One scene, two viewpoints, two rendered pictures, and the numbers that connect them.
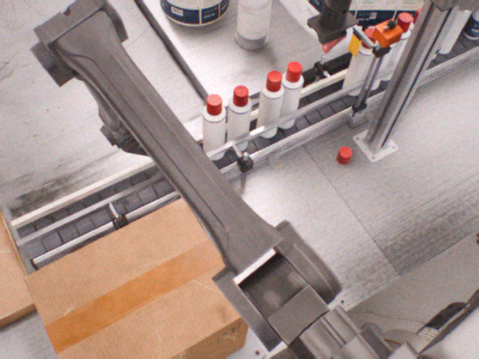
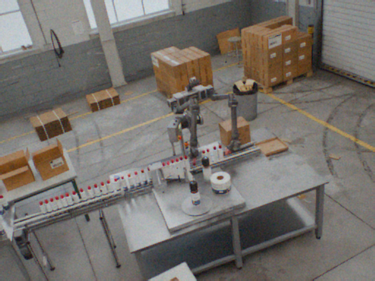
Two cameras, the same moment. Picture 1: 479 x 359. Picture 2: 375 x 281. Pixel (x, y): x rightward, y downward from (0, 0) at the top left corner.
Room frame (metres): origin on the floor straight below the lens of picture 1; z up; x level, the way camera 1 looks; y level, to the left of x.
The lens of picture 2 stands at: (4.19, 1.12, 3.42)
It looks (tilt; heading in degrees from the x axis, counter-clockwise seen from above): 32 degrees down; 203
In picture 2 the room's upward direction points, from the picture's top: 10 degrees counter-clockwise
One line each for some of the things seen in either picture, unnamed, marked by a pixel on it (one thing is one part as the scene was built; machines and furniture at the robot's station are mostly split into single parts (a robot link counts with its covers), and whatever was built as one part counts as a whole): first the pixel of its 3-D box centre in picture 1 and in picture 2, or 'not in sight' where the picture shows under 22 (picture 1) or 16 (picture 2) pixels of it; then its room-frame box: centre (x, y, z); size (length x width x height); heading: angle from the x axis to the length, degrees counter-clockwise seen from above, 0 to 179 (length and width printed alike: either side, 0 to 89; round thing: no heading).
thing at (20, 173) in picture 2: not in sight; (15, 169); (1.22, -2.43, 0.96); 0.53 x 0.45 x 0.37; 45
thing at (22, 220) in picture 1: (229, 126); (217, 161); (0.76, 0.04, 0.91); 1.07 x 0.01 x 0.02; 126
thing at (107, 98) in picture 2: not in sight; (102, 99); (-2.39, -3.37, 0.11); 0.65 x 0.54 x 0.22; 130
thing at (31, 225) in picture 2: not in sight; (80, 236); (1.72, -1.36, 0.47); 1.17 x 0.38 x 0.94; 126
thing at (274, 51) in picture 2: not in sight; (276, 53); (-3.52, 0.24, 0.57); 1.20 x 0.85 x 1.14; 135
